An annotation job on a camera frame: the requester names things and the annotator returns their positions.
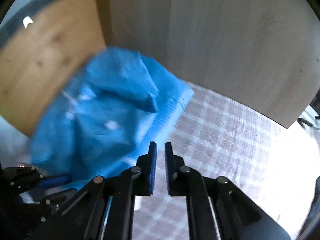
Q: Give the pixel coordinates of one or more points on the plaid woven mat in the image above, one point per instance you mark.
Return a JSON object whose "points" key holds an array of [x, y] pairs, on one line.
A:
{"points": [[225, 142]]}

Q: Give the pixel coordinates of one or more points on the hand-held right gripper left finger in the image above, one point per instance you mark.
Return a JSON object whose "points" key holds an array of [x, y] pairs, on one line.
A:
{"points": [[153, 170]]}

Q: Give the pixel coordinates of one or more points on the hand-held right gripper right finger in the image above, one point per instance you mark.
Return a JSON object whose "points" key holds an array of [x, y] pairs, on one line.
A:
{"points": [[167, 172]]}

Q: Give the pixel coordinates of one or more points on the large light wood panel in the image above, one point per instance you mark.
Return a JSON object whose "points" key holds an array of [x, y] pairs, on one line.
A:
{"points": [[225, 42]]}

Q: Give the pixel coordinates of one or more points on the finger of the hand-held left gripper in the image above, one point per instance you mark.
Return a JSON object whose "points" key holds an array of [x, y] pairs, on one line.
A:
{"points": [[50, 205], [55, 180]]}

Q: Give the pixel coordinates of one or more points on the pine wood board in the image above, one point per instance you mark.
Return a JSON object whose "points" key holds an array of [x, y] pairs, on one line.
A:
{"points": [[37, 55]]}

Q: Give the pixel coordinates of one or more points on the blue garment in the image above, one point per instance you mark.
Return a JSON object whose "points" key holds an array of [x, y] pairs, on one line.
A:
{"points": [[105, 110]]}

